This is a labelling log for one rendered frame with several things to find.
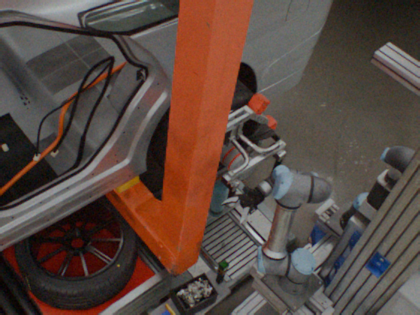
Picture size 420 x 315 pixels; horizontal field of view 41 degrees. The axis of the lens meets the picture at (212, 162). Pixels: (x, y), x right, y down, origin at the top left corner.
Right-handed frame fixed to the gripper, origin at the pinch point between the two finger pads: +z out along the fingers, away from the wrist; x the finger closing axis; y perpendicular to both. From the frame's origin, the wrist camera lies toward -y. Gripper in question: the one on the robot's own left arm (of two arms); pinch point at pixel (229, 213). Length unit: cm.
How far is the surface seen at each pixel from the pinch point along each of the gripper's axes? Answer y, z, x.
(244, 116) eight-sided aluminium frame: -15, -39, 32
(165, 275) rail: 44, 40, 22
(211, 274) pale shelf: 46, 20, 6
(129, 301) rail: 38, 64, 19
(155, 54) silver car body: -74, -9, 40
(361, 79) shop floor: 131, -203, 110
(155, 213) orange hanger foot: 3.1, 26.4, 29.8
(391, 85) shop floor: 139, -219, 91
